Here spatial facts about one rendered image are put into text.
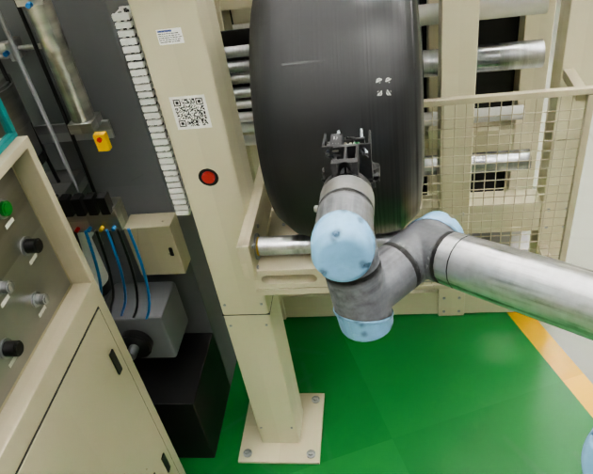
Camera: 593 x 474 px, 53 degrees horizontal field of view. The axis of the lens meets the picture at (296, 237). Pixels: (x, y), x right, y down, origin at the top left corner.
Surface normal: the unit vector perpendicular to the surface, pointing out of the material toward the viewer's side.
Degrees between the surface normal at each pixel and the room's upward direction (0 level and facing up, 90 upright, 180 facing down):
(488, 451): 0
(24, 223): 90
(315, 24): 38
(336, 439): 0
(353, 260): 83
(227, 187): 90
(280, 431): 90
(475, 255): 27
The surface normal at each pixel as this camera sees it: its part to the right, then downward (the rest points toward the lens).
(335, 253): -0.11, 0.53
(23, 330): 0.99, -0.04
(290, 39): -0.17, -0.15
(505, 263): -0.55, -0.56
